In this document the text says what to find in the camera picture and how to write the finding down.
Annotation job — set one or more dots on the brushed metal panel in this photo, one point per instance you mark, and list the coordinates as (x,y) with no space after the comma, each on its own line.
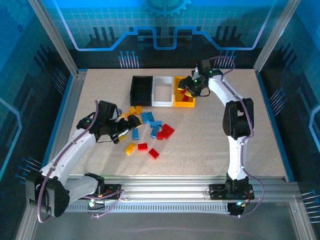
(162,227)

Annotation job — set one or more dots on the aluminium side frame rail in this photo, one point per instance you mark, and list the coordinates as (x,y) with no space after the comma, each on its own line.
(67,107)

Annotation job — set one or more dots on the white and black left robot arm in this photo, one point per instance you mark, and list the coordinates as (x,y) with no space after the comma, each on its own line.
(75,147)

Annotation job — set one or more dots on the small lit circuit board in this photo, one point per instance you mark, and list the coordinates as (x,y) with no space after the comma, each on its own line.
(92,203)
(238,205)

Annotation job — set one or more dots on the yellow lego brick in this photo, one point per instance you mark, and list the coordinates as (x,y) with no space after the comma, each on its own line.
(139,109)
(125,115)
(130,148)
(131,110)

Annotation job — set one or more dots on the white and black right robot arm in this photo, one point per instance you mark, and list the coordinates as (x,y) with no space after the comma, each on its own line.
(235,155)

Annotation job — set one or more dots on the white plastic container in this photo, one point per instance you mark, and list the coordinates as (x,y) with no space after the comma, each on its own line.
(162,92)

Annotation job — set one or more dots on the aluminium frame post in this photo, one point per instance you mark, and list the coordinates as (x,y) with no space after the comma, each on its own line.
(275,37)
(55,37)

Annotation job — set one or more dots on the aluminium lower frame rail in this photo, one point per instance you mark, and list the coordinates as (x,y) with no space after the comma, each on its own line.
(302,222)
(28,222)

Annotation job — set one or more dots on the black plastic container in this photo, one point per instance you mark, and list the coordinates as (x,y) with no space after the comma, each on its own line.
(141,91)

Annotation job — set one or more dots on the yellow plastic container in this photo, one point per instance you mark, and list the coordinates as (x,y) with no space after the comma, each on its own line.
(185,104)

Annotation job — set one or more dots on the long aluminium frame rail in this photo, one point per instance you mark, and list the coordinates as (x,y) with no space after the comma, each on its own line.
(165,187)

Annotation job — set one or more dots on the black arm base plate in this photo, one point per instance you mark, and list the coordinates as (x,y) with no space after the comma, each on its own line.
(217,193)
(112,193)

